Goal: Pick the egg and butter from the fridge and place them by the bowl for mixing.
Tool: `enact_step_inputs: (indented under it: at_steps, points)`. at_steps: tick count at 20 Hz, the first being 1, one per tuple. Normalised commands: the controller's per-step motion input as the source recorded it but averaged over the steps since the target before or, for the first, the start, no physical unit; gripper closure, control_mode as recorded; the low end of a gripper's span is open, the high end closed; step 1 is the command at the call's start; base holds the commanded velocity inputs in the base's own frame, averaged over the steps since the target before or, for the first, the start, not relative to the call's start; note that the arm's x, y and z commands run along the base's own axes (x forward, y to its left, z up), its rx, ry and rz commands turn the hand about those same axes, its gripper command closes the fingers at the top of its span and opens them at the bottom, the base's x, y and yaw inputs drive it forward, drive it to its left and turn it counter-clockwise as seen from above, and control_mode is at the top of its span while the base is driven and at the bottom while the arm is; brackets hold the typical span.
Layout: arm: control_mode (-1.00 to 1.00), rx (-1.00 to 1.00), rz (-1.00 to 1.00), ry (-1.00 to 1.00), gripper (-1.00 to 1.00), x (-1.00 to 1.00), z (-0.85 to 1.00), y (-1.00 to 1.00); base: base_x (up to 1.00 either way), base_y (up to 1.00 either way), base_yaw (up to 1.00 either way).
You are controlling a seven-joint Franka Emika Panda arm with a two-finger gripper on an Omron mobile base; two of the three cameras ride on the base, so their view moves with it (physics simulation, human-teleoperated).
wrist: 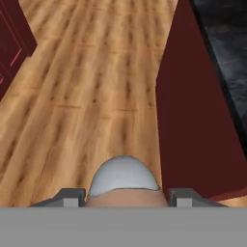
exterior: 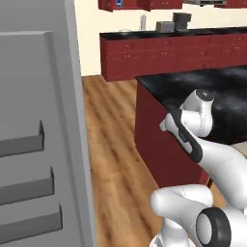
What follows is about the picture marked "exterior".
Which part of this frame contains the red wall cupboard run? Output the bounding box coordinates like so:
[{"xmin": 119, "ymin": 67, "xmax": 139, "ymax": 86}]
[{"xmin": 97, "ymin": 0, "xmax": 247, "ymax": 13}]

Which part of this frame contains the red base cupboard run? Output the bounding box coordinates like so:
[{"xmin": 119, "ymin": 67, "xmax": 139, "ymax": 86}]
[{"xmin": 99, "ymin": 26, "xmax": 247, "ymax": 83}]

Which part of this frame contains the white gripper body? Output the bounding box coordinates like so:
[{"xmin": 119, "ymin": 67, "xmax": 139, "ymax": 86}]
[{"xmin": 159, "ymin": 113, "xmax": 175, "ymax": 133}]

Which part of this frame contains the red island cabinet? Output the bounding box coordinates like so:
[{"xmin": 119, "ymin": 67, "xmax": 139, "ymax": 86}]
[{"xmin": 133, "ymin": 76, "xmax": 247, "ymax": 189}]

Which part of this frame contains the dark grey coffee machine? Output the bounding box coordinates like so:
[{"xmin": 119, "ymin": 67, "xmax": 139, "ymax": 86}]
[{"xmin": 172, "ymin": 12, "xmax": 193, "ymax": 32}]

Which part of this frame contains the grey toaster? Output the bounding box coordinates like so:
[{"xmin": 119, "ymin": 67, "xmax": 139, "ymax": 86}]
[{"xmin": 155, "ymin": 20, "xmax": 176, "ymax": 34}]

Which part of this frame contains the grey fridge handle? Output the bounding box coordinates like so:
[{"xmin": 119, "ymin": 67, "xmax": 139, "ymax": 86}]
[
  {"xmin": 0, "ymin": 120, "xmax": 45, "ymax": 159},
  {"xmin": 0, "ymin": 204, "xmax": 64, "ymax": 246},
  {"xmin": 0, "ymin": 166, "xmax": 55, "ymax": 206}
]

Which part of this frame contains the white sink tap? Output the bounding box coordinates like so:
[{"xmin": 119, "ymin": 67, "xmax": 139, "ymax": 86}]
[{"xmin": 139, "ymin": 14, "xmax": 148, "ymax": 32}]

